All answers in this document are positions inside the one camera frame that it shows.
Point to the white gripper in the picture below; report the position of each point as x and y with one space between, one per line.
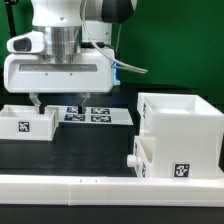
91 72

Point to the white front drawer tray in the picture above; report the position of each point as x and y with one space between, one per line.
141 159

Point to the white drawer tray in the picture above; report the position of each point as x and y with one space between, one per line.
19 122
141 159

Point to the white drawer cabinet box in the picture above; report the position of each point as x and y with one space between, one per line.
182 133

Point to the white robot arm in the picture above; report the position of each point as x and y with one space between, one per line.
53 58

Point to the white rear drawer tray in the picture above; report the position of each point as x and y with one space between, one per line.
19 122

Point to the white fiducial marker board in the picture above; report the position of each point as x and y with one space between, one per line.
94 115

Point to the white L-shaped table fence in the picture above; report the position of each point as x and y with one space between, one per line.
110 191

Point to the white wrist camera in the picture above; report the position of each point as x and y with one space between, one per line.
32 42

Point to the black camera stand pole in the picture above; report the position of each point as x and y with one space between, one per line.
11 24

